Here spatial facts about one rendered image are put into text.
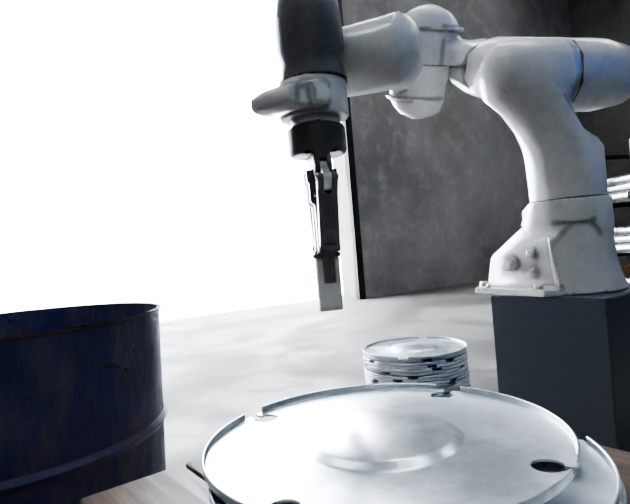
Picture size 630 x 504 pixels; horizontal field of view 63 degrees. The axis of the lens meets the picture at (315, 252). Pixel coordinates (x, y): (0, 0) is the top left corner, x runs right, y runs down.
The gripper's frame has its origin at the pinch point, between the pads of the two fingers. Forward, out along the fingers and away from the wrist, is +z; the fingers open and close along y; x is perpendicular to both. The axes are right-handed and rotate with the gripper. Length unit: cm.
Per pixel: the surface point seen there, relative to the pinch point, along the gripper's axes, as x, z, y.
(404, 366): -28, 28, 67
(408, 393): -5.6, 11.4, -13.0
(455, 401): -8.9, 11.5, -17.4
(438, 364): -36, 28, 65
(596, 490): -10.8, 12.3, -35.3
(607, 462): -13.9, 12.1, -32.3
